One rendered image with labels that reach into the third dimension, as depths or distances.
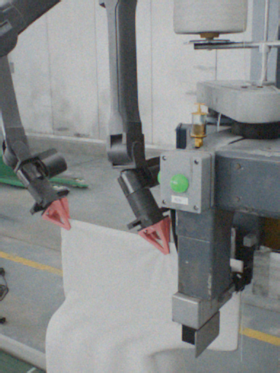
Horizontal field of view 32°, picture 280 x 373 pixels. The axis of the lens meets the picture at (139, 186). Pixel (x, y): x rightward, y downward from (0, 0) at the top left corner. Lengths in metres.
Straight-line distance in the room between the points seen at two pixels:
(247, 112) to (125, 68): 0.33
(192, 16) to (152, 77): 5.96
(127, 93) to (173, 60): 5.76
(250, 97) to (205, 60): 5.73
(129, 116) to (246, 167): 0.38
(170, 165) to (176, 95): 6.07
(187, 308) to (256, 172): 0.28
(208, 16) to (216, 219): 0.46
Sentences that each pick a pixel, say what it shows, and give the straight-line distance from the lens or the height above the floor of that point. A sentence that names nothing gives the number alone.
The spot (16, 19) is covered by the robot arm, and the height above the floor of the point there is 1.55.
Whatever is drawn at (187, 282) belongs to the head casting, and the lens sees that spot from 0.88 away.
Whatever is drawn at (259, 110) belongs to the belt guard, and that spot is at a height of 1.39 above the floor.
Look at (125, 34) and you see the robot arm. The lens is 1.11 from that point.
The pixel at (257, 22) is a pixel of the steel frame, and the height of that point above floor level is 1.86.
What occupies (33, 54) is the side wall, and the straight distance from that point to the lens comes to 8.57.
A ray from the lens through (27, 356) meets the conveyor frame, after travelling 2.01.
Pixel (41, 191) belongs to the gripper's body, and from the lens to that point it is 1.27.
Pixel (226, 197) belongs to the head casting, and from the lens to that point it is 0.80.
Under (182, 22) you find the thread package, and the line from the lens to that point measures 1.11.
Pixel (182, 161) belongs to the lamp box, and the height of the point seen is 1.32.
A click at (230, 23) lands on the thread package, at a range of 1.10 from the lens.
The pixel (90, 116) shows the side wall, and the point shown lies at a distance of 7.78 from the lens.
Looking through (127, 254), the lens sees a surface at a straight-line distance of 1.16.
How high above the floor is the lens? 1.47
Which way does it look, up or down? 15 degrees down
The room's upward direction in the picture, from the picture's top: 1 degrees counter-clockwise
